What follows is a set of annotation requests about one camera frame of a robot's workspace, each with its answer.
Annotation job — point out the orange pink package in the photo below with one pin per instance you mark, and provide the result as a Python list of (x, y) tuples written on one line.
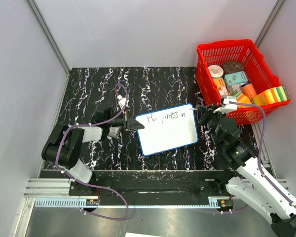
[(219, 82)]

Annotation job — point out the aluminium rail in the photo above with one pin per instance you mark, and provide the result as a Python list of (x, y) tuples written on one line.
[(47, 188)]

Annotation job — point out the white slotted cable duct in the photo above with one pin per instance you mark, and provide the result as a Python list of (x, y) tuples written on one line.
[(83, 202)]

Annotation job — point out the white tape roll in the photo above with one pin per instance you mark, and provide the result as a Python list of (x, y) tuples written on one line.
[(216, 71)]

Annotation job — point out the yellow orange sponge pack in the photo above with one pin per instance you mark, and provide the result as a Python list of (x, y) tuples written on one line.
[(271, 96)]

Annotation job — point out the green yellow sponge box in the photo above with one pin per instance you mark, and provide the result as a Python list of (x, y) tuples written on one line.
[(241, 98)]

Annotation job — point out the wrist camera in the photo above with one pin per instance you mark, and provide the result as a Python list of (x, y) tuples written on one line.
[(122, 101), (228, 103)]

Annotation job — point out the brown round item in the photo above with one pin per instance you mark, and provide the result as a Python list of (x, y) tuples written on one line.
[(230, 67)]

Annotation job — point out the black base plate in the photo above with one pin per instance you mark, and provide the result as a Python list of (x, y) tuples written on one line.
[(197, 182)]

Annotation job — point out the teal box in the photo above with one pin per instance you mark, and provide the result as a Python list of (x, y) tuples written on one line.
[(235, 78)]

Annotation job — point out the red plastic basket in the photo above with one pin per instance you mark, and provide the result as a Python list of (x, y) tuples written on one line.
[(255, 68)]

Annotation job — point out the white paper sheet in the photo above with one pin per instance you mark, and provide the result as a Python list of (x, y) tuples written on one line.
[(138, 235)]

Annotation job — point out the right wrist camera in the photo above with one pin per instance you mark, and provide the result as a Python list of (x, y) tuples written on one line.
[(228, 103)]

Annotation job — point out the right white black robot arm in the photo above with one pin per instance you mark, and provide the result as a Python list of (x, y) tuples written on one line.
[(245, 177)]

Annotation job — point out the blue framed whiteboard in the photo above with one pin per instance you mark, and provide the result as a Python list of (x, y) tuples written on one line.
[(167, 129)]

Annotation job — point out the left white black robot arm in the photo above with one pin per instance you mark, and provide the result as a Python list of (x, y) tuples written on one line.
[(67, 153)]

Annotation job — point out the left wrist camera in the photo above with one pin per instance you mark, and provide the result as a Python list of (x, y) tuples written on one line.
[(122, 101)]

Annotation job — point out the orange cylinder package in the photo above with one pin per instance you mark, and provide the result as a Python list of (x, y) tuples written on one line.
[(249, 90)]

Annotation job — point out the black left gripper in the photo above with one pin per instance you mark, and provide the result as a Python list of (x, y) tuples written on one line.
[(129, 123)]

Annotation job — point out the white grey box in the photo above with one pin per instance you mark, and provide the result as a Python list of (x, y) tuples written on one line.
[(234, 87)]

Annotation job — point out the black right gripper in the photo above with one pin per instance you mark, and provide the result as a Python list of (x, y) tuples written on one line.
[(207, 114)]

